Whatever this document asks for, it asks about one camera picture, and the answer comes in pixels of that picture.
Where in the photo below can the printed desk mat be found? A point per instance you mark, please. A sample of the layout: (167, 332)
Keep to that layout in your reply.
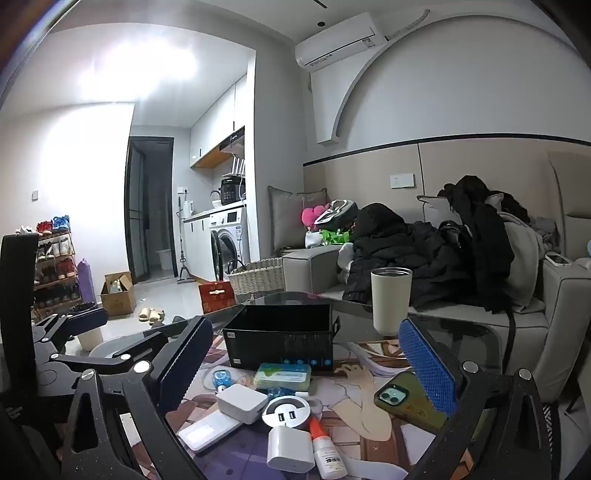
(360, 415)

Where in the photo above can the small white glue bottle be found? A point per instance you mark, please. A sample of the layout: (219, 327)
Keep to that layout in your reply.
(325, 452)

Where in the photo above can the white power adapter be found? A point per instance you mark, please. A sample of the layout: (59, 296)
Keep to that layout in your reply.
(288, 447)

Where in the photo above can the black framed glass door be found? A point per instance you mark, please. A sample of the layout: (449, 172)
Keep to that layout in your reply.
(138, 212)

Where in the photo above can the white wall cabinets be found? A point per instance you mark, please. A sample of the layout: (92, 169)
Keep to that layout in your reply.
(217, 124)

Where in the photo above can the black and white striped rug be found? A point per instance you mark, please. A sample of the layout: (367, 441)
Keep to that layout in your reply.
(556, 413)

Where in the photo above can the white washing machine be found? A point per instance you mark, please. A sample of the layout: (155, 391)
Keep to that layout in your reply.
(228, 244)

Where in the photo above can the white base cabinet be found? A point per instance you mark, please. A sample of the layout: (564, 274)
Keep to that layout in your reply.
(197, 249)

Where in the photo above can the green bag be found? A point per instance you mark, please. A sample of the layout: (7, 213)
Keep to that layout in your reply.
(336, 237)

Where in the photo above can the wooden shoe rack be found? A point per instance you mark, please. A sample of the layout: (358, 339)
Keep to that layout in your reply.
(55, 267)

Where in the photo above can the white power bank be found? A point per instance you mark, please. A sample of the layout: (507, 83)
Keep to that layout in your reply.
(207, 431)

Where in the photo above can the smartphone in green case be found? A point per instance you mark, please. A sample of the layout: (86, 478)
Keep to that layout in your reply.
(406, 404)

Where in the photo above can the white square charger box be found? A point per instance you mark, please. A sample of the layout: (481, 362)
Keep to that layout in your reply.
(241, 402)

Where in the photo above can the white round lid container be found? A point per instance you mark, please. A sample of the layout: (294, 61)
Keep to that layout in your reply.
(286, 410)

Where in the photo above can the white air conditioner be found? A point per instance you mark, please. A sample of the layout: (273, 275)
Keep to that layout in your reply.
(339, 41)

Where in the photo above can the wicker laundry basket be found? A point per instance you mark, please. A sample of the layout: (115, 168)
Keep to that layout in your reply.
(256, 281)

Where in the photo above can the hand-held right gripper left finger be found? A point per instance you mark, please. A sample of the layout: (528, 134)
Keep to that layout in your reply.
(184, 364)

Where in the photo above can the black down jacket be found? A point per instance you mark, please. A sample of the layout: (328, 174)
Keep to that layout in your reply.
(392, 258)

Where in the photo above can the mop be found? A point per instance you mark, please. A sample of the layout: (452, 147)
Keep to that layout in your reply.
(183, 272)

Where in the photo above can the white router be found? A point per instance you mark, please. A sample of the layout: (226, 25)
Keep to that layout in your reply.
(237, 168)

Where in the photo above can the beige slipper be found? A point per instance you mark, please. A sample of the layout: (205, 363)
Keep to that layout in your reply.
(157, 315)
(144, 314)

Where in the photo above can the black storage box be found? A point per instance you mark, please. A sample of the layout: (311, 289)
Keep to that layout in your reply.
(277, 337)

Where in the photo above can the pink plush toy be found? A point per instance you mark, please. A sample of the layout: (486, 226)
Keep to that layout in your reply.
(310, 216)

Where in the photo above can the beige sofa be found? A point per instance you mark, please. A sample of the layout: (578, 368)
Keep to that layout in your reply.
(531, 332)

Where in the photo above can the purple rolled yoga mat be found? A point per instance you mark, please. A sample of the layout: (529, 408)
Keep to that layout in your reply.
(86, 281)

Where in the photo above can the white waste bin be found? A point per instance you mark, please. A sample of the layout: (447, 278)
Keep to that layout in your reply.
(164, 260)

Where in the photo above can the black coat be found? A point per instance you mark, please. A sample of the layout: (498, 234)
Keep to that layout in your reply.
(480, 240)

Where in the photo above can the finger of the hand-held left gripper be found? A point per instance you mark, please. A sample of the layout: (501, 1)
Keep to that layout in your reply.
(115, 356)
(87, 318)

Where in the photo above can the white smartphone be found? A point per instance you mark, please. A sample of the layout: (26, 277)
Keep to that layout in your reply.
(558, 260)

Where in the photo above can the white electric kettle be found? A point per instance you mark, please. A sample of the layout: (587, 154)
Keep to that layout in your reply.
(188, 210)

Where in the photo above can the black kitchen appliance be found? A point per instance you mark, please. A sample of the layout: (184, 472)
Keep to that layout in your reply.
(232, 191)

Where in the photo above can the cardboard box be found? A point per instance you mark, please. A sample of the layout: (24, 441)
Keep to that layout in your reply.
(117, 300)

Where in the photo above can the grey cloth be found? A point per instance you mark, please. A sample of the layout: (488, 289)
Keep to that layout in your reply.
(524, 249)

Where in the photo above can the white cylinder container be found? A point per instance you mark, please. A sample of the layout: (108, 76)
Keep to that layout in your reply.
(90, 339)

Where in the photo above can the blue clear plastic bottle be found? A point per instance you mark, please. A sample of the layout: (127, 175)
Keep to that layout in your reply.
(221, 379)

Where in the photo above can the white double wall socket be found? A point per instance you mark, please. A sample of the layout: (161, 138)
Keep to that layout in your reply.
(402, 181)

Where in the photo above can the white tumbler cup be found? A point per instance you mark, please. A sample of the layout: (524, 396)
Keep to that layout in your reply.
(391, 300)

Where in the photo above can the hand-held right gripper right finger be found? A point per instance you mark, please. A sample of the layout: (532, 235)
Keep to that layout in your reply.
(427, 369)

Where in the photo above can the red gift box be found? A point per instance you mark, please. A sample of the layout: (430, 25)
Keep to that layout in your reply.
(217, 297)

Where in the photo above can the teal tissue packet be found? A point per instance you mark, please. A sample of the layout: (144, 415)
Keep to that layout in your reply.
(282, 376)

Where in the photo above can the large grey cushion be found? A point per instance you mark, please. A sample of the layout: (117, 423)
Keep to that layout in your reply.
(295, 221)

